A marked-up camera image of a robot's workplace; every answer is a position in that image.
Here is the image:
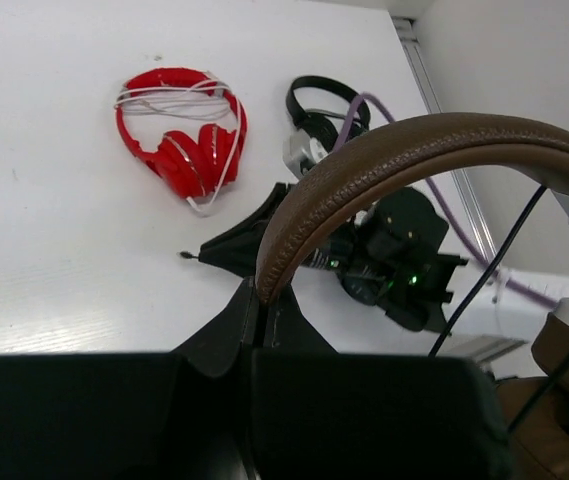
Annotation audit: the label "white cable of red headphones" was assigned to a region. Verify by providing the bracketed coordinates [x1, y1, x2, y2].
[113, 72, 245, 219]

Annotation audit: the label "aluminium rail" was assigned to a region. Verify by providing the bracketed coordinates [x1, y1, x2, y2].
[391, 16, 497, 260]
[438, 335, 529, 376]

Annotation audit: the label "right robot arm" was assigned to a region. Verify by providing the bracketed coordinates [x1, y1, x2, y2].
[302, 187, 467, 333]

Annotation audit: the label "far black headphones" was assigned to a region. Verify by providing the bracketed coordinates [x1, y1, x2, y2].
[285, 75, 358, 140]

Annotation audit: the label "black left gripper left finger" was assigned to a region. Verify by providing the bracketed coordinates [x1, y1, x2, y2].
[0, 281, 258, 479]

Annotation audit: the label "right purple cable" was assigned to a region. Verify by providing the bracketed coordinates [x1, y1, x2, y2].
[333, 92, 560, 314]

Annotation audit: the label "brown silver headphones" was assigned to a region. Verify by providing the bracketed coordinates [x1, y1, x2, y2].
[255, 113, 569, 479]

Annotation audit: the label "red headphones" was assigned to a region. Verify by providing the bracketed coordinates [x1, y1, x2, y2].
[115, 67, 248, 207]

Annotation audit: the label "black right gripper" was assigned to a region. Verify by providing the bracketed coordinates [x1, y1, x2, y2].
[197, 182, 379, 278]

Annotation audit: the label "black headphone cable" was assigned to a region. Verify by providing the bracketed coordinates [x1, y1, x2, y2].
[178, 184, 569, 436]

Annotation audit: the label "front aluminium rail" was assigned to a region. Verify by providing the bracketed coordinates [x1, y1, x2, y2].
[438, 335, 529, 376]

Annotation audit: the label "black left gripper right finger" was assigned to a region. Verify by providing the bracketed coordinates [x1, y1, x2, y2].
[252, 291, 512, 479]

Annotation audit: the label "right aluminium rail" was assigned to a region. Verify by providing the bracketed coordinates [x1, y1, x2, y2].
[391, 16, 497, 260]

